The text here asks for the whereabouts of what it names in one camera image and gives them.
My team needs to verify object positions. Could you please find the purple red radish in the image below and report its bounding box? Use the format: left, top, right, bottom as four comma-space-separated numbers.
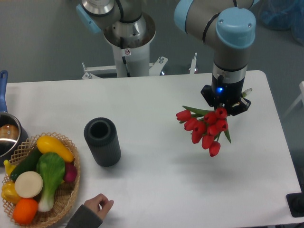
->
63, 163, 77, 183

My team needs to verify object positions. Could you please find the yellow banana tip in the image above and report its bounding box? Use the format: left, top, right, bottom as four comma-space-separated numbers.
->
3, 160, 16, 176

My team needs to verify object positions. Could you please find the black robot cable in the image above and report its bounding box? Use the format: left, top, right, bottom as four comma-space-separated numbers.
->
120, 37, 131, 77

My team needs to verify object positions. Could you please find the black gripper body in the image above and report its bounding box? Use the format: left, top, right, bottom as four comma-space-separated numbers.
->
200, 75, 251, 116

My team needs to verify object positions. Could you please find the blue plastic bag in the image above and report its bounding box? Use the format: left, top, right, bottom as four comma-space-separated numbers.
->
258, 0, 304, 45

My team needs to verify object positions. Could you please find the green bok choy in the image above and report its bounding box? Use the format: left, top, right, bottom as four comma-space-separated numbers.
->
36, 152, 65, 212

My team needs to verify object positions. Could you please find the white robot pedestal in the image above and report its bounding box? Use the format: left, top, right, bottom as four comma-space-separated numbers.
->
81, 11, 199, 80

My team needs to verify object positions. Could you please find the black device at edge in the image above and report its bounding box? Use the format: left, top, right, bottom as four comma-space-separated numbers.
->
286, 192, 304, 218

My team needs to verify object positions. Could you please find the grey sleeved forearm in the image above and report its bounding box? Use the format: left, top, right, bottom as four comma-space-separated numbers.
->
66, 205, 103, 228

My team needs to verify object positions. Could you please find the dark grey ribbed vase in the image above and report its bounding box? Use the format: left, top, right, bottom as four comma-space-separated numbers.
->
84, 117, 121, 167

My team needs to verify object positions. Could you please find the white furniture frame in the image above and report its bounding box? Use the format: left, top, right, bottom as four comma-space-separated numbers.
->
282, 81, 304, 119

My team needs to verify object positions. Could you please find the white round radish slice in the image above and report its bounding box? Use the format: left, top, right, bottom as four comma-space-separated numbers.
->
15, 171, 43, 198

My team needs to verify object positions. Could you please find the person's hand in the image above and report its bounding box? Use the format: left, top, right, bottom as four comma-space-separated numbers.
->
84, 193, 114, 220

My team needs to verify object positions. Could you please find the yellow bell pepper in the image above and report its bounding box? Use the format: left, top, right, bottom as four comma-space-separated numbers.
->
1, 181, 21, 204

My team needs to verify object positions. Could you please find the yellow squash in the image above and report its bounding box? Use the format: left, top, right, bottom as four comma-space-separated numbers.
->
36, 135, 74, 163

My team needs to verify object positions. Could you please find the dark green cucumber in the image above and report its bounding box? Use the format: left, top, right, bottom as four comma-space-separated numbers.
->
10, 147, 42, 181

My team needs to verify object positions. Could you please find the woven wicker basket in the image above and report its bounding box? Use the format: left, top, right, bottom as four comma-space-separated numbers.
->
0, 133, 80, 228

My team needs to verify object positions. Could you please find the red tulip bouquet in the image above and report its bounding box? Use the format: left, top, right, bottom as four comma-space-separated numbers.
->
176, 106, 231, 157

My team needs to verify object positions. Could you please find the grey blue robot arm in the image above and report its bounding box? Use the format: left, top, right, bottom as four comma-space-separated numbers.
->
76, 0, 256, 116

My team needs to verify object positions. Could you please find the blue handled saucepan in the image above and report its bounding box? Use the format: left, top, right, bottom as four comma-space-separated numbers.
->
0, 70, 28, 167

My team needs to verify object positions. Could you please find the orange fruit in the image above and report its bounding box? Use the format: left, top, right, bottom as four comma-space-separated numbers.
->
12, 198, 38, 225

